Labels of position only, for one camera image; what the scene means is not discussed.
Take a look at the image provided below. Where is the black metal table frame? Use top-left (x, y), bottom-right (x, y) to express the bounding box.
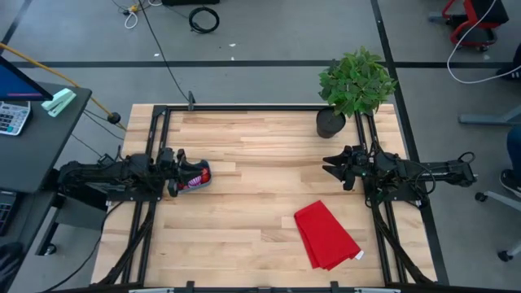
top-left (97, 91), bottom-right (439, 293)

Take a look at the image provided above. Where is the black keyboard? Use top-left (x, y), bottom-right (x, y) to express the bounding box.
top-left (0, 190), bottom-right (18, 237)

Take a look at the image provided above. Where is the long white floor cable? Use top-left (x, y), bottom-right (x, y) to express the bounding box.
top-left (446, 0), bottom-right (521, 85)

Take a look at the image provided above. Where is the dark grey desk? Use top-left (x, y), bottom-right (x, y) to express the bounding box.
top-left (0, 83), bottom-right (93, 195)

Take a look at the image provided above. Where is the computer monitor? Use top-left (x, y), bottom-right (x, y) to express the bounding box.
top-left (0, 55), bottom-right (55, 102)

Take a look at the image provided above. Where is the coiled black cable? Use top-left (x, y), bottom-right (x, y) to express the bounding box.
top-left (188, 7), bottom-right (221, 35)

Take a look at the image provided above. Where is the red and black cart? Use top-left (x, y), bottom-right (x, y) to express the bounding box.
top-left (441, 0), bottom-right (510, 53)

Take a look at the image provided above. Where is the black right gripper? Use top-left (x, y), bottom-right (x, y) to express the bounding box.
top-left (322, 145), bottom-right (370, 192)

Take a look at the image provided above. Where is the green plant in black pot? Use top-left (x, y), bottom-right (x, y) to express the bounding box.
top-left (316, 46), bottom-right (396, 139)

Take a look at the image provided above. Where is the white looped cable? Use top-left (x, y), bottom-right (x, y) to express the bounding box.
top-left (123, 8), bottom-right (140, 31)

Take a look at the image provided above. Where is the yellow floor cable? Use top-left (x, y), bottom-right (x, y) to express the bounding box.
top-left (0, 42), bottom-right (126, 131)

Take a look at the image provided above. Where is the grey table foot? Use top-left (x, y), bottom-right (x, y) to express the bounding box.
top-left (458, 106), bottom-right (521, 126)

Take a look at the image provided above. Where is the office chair base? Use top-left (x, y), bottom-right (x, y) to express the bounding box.
top-left (474, 190), bottom-right (521, 263)

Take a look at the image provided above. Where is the red folded cloth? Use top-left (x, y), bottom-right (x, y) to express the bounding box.
top-left (293, 199), bottom-right (365, 271)

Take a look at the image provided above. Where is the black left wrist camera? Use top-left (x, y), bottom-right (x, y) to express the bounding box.
top-left (157, 146), bottom-right (176, 167)

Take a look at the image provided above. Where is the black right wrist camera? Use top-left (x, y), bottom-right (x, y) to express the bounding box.
top-left (352, 146), bottom-right (370, 166)

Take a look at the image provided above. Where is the thin black floor cable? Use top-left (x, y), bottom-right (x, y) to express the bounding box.
top-left (137, 0), bottom-right (191, 103)

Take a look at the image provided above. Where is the mint green stapler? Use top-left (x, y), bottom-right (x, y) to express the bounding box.
top-left (41, 88), bottom-right (77, 118)

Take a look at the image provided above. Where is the person's shoe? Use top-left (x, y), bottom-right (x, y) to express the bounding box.
top-left (496, 43), bottom-right (521, 81)
top-left (499, 168), bottom-right (521, 199)

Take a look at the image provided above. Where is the teal plastic tupperware container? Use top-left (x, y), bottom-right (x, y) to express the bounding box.
top-left (168, 160), bottom-right (212, 195)

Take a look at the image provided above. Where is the grey desk calculator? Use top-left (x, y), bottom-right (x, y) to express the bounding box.
top-left (0, 101), bottom-right (32, 136)

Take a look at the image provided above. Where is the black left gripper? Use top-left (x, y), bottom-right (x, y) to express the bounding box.
top-left (162, 149), bottom-right (208, 197)

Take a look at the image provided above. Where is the person's leg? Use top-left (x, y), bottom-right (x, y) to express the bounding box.
top-left (506, 125), bottom-right (521, 176)

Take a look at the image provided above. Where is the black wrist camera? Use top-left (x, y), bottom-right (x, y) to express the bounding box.
top-left (157, 146), bottom-right (176, 167)
top-left (352, 146), bottom-right (370, 166)

